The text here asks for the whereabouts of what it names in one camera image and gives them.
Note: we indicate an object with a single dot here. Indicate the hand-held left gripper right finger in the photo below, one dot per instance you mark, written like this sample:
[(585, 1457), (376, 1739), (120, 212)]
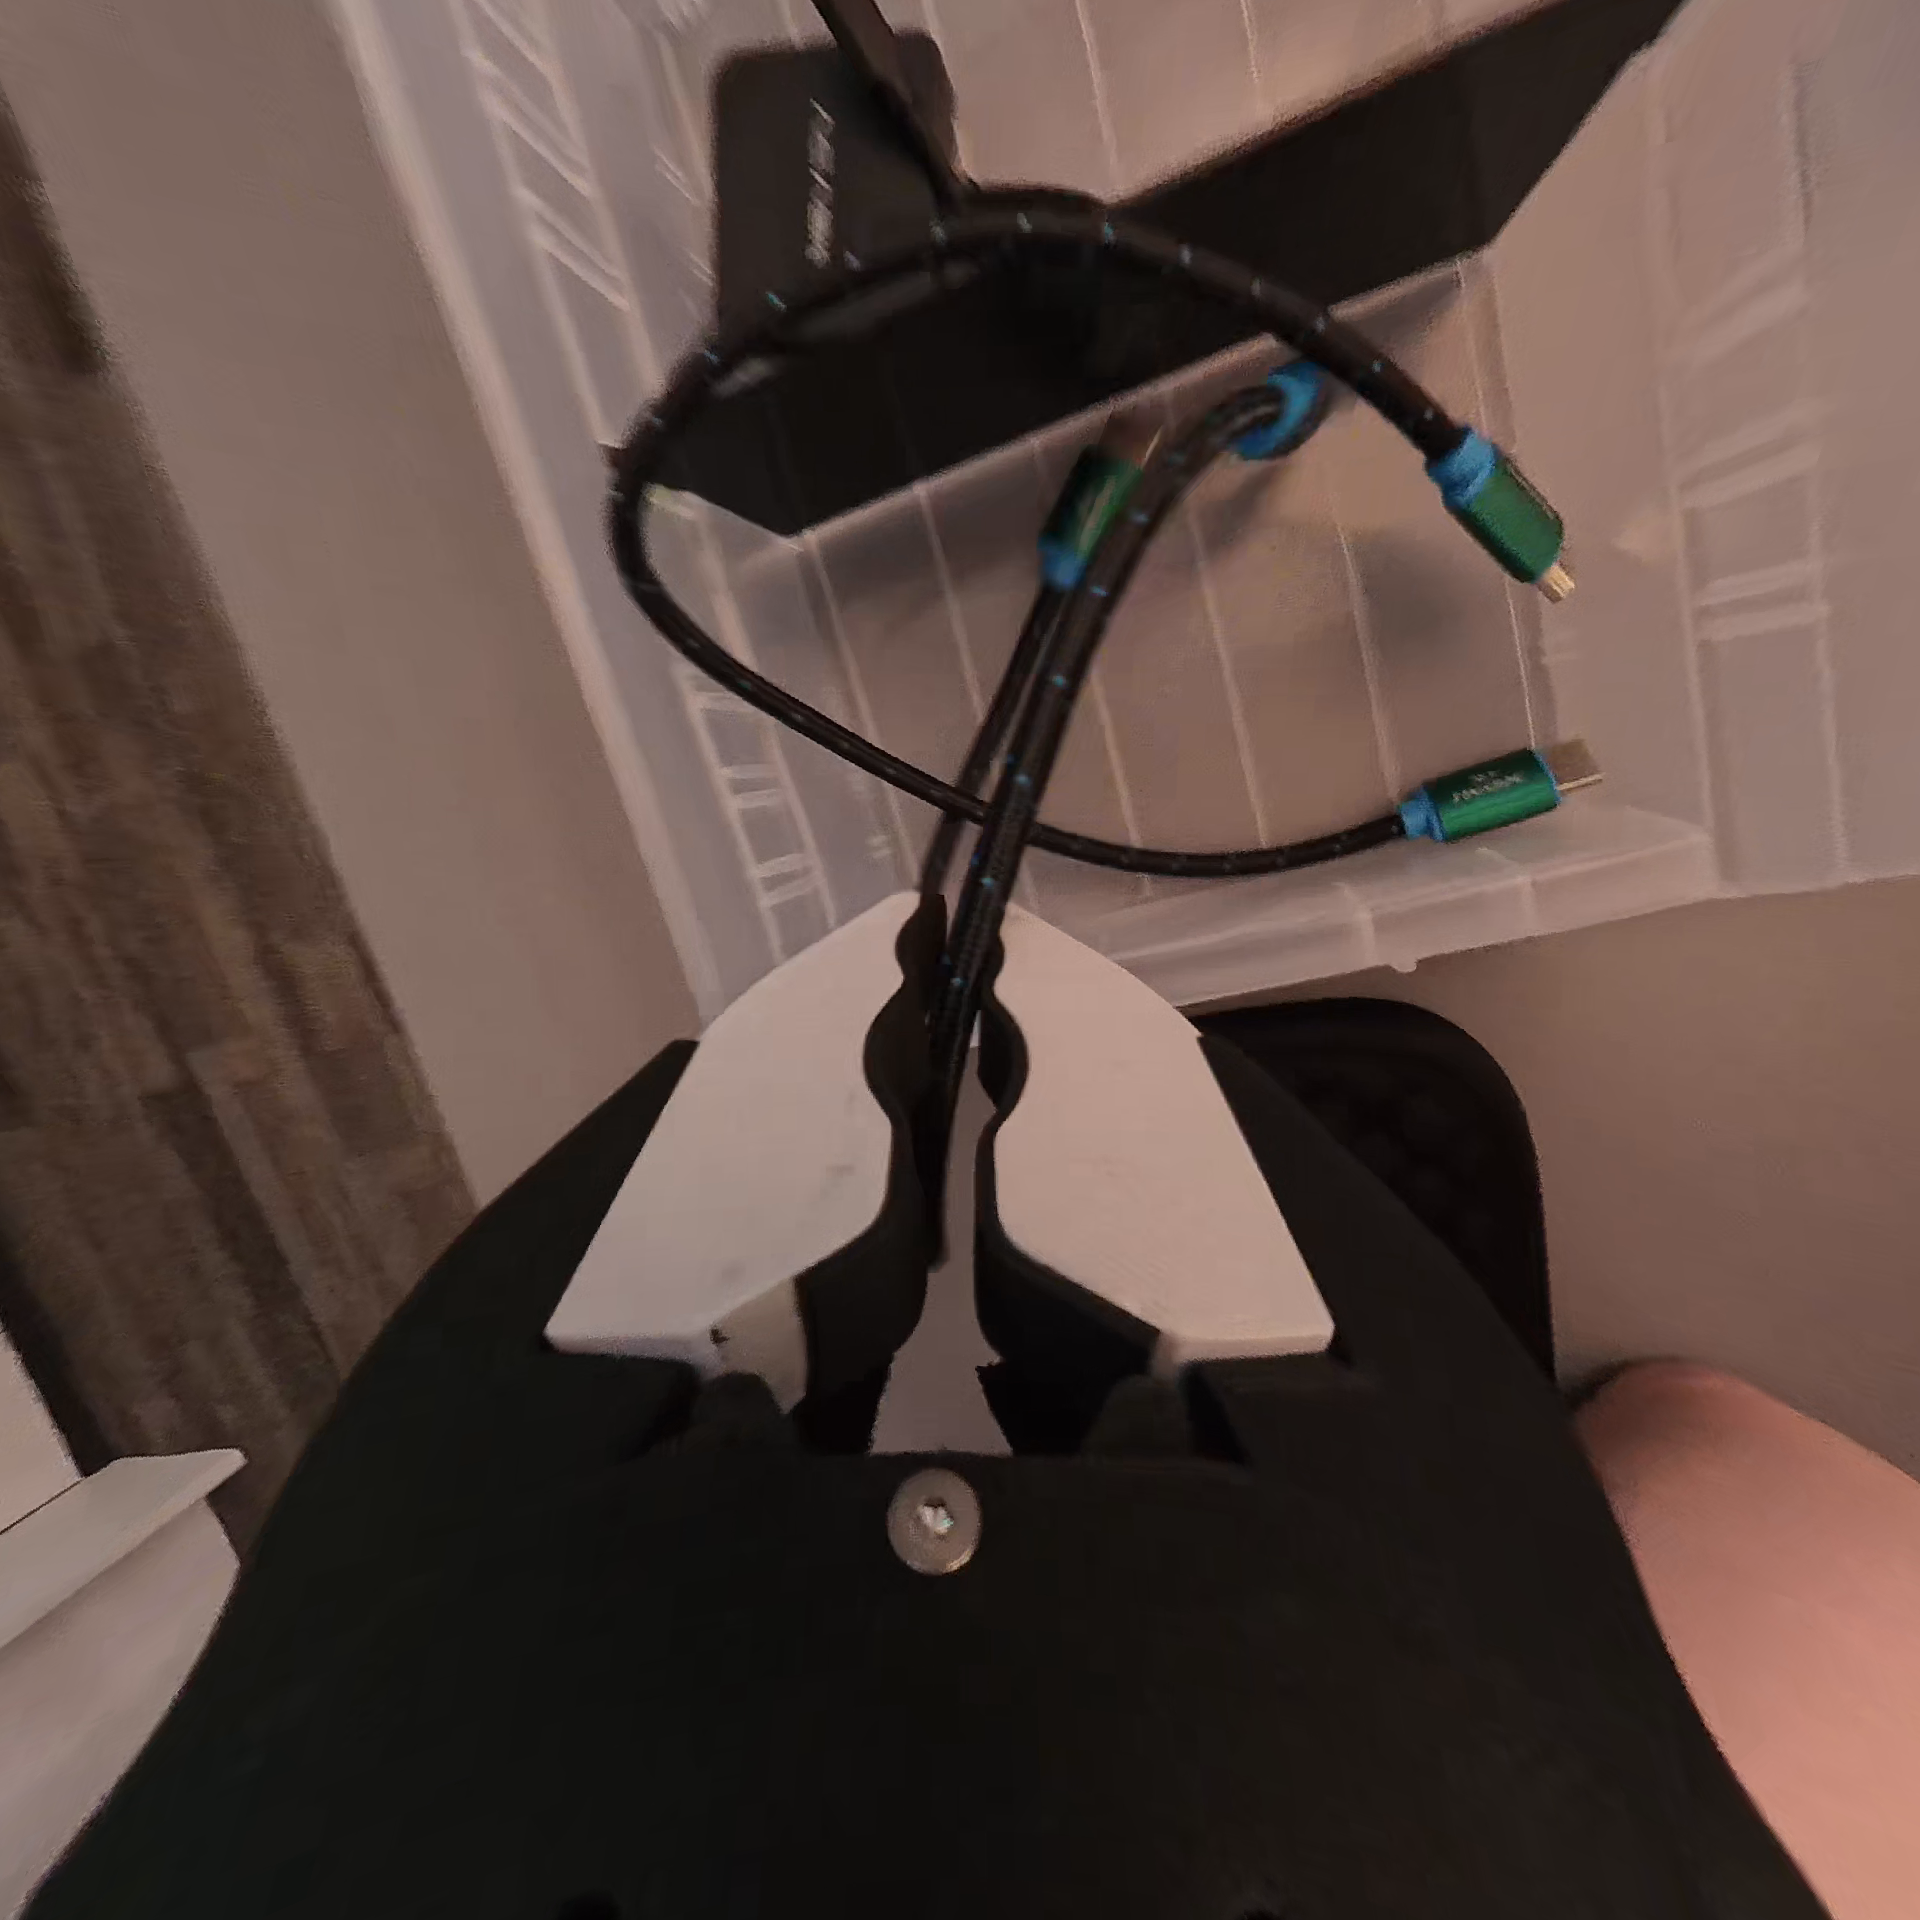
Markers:
[(1153, 1186)]

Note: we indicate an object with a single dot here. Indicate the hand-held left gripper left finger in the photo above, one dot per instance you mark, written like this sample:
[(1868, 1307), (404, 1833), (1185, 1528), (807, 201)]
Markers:
[(736, 1171)]

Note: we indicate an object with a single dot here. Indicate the clear plastic bin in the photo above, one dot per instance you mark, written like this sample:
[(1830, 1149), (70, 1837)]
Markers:
[(1349, 706)]

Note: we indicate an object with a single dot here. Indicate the black port device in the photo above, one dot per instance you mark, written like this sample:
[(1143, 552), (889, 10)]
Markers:
[(932, 412)]

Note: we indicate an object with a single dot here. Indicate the person's right forearm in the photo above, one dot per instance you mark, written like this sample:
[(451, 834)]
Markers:
[(1770, 1619)]

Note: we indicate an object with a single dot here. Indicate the dark table mat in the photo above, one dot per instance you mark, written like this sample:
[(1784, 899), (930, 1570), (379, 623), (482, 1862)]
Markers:
[(1397, 1139)]

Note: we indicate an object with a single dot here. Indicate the white panel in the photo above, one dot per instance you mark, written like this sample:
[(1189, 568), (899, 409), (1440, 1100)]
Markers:
[(89, 1651)]

